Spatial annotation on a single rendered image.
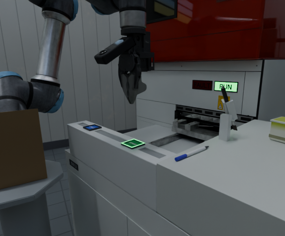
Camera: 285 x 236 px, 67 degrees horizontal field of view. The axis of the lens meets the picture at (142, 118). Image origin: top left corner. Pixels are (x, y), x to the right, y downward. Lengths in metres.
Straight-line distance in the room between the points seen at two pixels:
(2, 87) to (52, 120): 2.52
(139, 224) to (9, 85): 0.65
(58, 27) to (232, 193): 0.87
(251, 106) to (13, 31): 2.93
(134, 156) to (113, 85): 2.93
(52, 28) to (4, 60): 2.34
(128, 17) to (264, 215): 0.54
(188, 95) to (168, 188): 0.75
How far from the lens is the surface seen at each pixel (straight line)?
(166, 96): 1.33
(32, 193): 0.80
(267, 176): 0.56
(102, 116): 3.53
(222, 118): 0.73
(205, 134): 1.07
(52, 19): 1.03
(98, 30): 3.47
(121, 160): 0.68
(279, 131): 0.79
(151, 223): 0.68
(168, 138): 1.09
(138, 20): 0.63
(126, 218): 0.78
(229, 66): 1.10
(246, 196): 0.47
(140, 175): 0.63
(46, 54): 0.99
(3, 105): 0.85
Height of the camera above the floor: 1.21
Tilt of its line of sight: 14 degrees down
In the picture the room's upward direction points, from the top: 1 degrees counter-clockwise
